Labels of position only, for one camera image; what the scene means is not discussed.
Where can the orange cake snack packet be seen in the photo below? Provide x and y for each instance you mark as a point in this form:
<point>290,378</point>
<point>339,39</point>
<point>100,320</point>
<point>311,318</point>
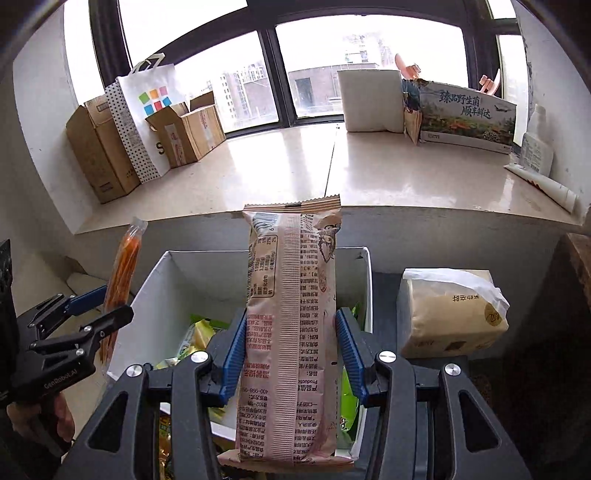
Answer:
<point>119,284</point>

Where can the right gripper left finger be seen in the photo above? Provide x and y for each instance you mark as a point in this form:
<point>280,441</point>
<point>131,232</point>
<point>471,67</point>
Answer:
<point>120,440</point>

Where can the white tube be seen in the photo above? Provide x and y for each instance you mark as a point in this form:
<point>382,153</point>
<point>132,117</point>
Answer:
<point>560,194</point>

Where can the wooden side shelf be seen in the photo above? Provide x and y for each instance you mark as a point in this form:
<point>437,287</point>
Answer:
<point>579,252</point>

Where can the person left hand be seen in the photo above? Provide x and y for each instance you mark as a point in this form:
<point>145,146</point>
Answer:
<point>23,418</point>

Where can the white bottle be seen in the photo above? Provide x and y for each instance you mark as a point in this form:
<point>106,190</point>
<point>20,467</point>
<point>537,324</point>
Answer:
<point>536,154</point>

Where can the green white snack packet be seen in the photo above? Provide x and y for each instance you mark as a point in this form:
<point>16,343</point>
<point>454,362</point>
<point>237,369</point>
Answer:
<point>196,338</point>

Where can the small open cardboard box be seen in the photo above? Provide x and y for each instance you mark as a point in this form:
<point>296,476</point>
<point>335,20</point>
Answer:
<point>188,132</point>

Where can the white cardboard storage box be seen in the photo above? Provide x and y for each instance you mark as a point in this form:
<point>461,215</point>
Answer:
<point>213,284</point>

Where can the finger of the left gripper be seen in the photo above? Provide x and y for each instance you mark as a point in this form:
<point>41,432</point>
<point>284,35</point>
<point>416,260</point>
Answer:
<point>81,304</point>

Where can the dotted white paper bag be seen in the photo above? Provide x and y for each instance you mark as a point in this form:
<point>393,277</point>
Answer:
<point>145,90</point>

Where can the large brown cardboard box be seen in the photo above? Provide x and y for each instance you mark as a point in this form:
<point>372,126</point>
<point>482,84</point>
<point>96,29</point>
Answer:
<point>100,153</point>

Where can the pink beige snack packet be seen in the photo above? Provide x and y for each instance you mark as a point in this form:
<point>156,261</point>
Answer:
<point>288,392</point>

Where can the printed mushroom gift box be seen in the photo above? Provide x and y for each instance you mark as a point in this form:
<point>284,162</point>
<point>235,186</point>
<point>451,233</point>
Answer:
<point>466,117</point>

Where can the tissue pack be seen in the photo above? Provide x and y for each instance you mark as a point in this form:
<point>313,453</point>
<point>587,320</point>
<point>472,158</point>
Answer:
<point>445,312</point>

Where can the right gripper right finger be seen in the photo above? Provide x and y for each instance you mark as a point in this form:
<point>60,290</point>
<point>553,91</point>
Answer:
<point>433,423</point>

